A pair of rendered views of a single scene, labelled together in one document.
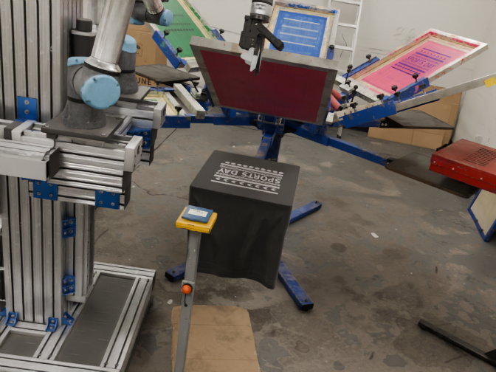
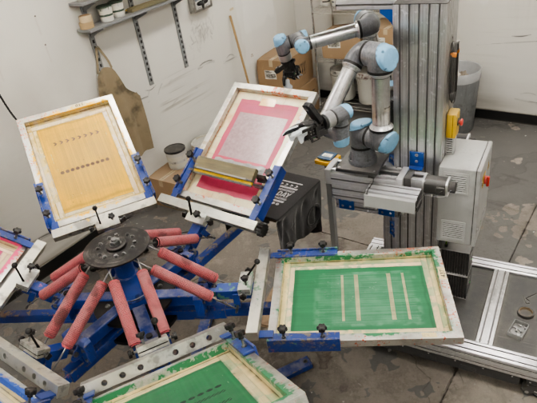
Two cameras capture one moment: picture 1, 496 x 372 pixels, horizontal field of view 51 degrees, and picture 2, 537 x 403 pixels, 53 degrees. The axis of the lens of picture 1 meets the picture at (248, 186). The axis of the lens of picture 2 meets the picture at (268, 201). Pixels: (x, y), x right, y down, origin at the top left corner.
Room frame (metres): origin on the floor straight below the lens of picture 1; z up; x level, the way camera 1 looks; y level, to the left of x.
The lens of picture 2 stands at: (4.59, 1.58, 2.65)
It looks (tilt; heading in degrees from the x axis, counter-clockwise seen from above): 32 degrees down; 214
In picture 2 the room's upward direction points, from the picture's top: 9 degrees counter-clockwise
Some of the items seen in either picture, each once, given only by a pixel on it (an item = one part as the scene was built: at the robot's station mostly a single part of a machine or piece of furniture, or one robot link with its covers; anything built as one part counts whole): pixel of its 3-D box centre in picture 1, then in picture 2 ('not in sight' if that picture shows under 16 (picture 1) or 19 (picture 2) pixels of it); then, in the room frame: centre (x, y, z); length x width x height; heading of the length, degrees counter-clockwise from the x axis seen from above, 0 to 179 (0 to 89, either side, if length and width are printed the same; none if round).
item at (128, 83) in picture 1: (121, 77); (362, 152); (2.25, 0.62, 1.31); 0.15 x 0.15 x 0.10
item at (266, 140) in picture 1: (262, 152); (220, 243); (2.74, -0.05, 0.89); 1.24 x 0.06 x 0.06; 174
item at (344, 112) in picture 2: not in sight; (340, 114); (2.54, 0.64, 1.65); 0.11 x 0.08 x 0.09; 157
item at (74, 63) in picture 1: (85, 76); not in sight; (1.75, 0.60, 1.42); 0.13 x 0.12 x 0.14; 35
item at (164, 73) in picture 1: (202, 92); not in sight; (3.75, 0.43, 0.91); 1.34 x 0.40 x 0.08; 54
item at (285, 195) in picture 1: (249, 175); (269, 191); (2.25, 0.00, 0.95); 0.48 x 0.44 x 0.01; 174
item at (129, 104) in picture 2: not in sight; (117, 105); (1.57, -1.89, 1.06); 0.53 x 0.07 x 1.05; 174
